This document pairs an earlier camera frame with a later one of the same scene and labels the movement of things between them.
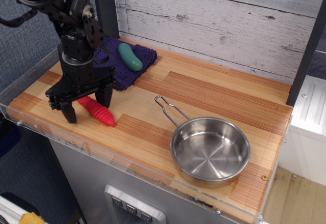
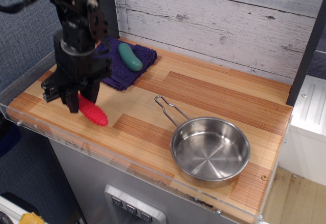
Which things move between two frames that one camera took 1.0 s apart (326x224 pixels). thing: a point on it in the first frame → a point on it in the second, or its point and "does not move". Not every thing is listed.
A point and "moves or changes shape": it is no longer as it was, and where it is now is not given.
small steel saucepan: (206, 152) does not move
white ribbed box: (304, 151) does not move
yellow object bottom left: (31, 218) does not move
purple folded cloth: (107, 55) does not move
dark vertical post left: (106, 10) does not move
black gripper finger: (69, 111) → (70, 98)
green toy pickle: (133, 62) does not move
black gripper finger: (104, 94) → (89, 89)
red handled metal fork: (97, 110) moves or changes shape
